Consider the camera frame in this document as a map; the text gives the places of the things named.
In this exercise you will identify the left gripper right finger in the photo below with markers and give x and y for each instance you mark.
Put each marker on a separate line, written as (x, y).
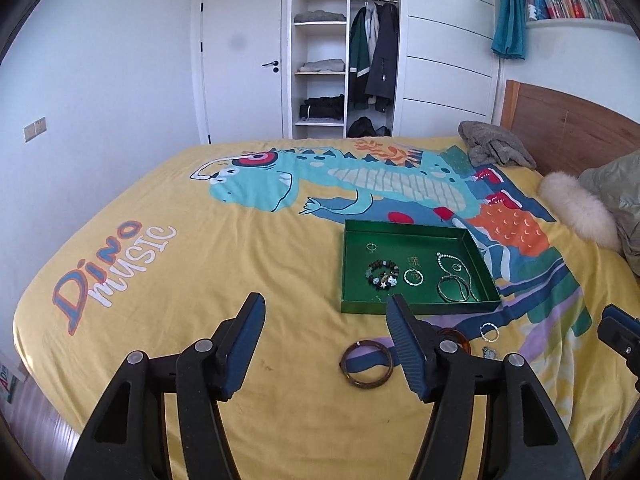
(524, 436)

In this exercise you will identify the dark hanging jackets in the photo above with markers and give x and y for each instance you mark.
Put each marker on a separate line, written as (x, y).
(373, 56)

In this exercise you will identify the wooden headboard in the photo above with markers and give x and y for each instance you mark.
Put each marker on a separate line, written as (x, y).
(564, 132)

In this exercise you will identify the silver wristwatch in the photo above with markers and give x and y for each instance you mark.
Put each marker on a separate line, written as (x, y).
(489, 353)

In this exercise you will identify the white fluffy pillow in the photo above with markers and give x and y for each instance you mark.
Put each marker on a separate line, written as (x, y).
(579, 209)

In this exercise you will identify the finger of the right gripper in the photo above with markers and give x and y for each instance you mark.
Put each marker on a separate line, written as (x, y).
(620, 316)
(622, 337)

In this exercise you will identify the white door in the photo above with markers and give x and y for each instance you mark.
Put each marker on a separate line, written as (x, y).
(242, 99)

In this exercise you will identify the wall light switch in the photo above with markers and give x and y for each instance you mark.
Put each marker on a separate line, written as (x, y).
(35, 129)

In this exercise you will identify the amber translucent bangle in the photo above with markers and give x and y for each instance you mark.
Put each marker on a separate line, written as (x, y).
(456, 336)

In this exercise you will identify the folded black clothes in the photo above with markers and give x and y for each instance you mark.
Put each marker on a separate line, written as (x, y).
(325, 107)

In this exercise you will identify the row of books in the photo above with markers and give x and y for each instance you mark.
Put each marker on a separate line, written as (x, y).
(599, 10)

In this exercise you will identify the green metallic tray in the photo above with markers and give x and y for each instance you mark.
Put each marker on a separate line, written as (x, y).
(376, 254)

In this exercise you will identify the dark brown bangle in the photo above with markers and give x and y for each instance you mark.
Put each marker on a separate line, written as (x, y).
(366, 354)

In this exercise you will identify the grey crumpled garment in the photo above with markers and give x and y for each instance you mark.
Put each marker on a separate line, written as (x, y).
(490, 144)

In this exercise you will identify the thin silver bangle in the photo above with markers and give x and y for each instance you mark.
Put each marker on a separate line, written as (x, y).
(455, 290)

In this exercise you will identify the black door handle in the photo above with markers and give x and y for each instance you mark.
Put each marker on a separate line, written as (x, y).
(274, 65)

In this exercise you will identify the grey-green duvet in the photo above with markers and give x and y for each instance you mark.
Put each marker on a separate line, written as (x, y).
(617, 185)

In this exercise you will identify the open white wardrobe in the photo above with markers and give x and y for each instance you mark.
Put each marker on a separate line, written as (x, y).
(400, 67)

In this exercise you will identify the teal curtain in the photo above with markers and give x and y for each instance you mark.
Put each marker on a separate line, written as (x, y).
(509, 41)

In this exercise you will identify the small twisted silver hoop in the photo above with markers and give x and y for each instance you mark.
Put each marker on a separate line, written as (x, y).
(489, 332)

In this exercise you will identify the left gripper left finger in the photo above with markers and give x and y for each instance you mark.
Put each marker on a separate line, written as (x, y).
(126, 435)

